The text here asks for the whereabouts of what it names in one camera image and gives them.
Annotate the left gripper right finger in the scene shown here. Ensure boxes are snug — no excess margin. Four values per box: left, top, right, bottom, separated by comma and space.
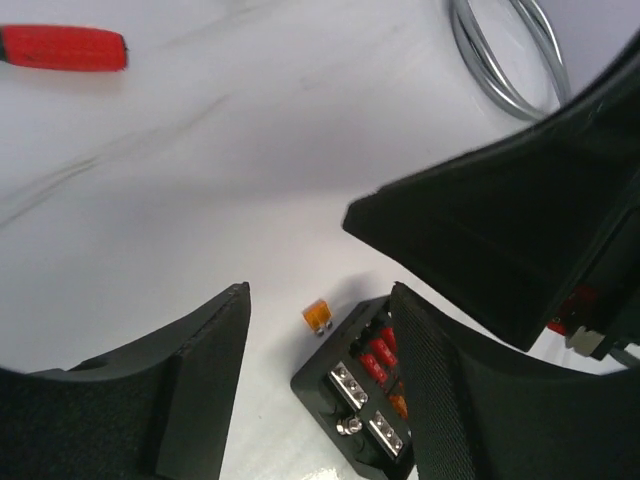
390, 284, 639, 479

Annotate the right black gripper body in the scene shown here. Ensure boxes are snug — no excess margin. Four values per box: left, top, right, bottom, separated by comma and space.
544, 189, 639, 361

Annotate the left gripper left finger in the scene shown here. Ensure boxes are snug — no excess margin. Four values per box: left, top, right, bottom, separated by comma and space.
1, 283, 250, 479

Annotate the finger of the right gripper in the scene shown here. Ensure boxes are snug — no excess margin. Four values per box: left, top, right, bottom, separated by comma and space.
343, 40, 639, 350

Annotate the red fuse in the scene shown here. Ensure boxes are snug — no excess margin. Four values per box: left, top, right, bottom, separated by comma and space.
369, 338, 398, 369
359, 353, 388, 385

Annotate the black fuse box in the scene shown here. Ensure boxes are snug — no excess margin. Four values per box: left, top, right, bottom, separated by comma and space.
290, 296, 415, 479

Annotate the coiled grey metal hose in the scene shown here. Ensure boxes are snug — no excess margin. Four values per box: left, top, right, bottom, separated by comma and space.
447, 0, 573, 123

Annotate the red handled screwdriver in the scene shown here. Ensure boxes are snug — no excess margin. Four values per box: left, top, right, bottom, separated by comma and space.
1, 24, 128, 72

